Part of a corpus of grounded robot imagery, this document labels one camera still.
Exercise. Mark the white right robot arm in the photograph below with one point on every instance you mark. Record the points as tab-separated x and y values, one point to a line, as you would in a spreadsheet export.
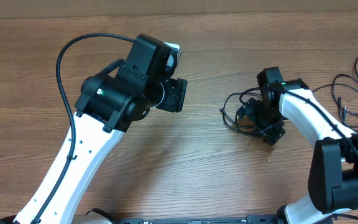
333	177

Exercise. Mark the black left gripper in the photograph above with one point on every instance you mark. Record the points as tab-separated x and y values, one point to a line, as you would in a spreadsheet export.
176	90

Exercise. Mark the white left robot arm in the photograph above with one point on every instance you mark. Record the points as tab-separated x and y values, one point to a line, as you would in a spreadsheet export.
121	93

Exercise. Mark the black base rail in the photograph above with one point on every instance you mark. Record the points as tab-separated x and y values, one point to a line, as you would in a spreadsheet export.
197	220

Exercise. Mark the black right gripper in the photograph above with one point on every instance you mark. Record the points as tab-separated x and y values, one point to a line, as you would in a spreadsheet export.
274	133

